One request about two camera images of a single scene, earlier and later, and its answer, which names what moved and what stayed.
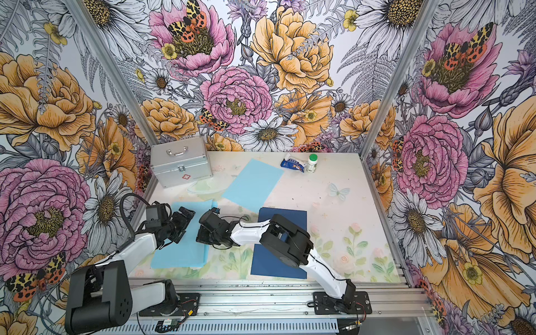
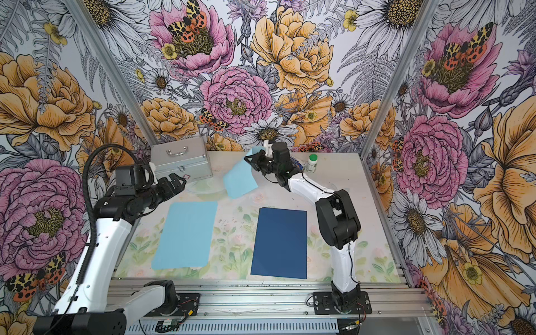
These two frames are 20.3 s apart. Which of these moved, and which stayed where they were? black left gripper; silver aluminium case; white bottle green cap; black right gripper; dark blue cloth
Moved: black left gripper; black right gripper
Stayed: white bottle green cap; dark blue cloth; silver aluminium case
